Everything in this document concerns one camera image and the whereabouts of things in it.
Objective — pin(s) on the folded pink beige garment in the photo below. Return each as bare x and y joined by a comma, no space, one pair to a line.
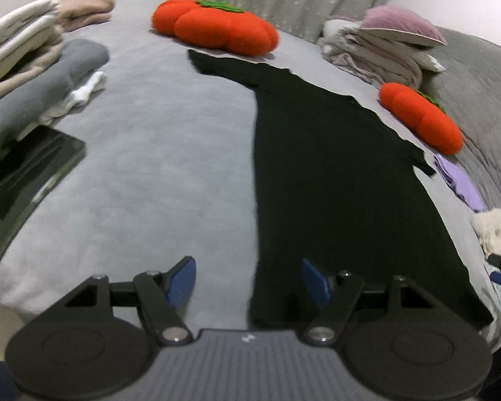
87,10

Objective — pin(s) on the orange pumpkin cushion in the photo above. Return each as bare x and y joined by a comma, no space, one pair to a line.
217,29
421,117

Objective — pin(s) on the purple pillow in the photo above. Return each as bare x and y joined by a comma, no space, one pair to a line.
401,25

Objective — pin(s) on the grey bed sheet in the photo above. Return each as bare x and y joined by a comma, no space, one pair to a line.
150,154

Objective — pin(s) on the grey quilted blanket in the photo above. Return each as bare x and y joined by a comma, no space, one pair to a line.
484,112

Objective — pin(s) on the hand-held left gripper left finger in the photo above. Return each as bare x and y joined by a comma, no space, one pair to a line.
181,277

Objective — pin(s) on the folded grey garment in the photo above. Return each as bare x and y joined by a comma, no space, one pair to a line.
46,83

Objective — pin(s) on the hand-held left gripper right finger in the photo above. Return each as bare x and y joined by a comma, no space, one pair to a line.
315,282

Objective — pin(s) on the white fluffy garment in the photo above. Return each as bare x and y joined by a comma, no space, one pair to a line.
497,229

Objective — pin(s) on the black knit garment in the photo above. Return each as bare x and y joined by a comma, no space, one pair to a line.
338,175

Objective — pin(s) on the folded purple cloth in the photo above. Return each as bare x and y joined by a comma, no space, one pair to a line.
463,188

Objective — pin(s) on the stack of folded cream garments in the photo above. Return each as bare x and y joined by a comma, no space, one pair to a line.
12,46

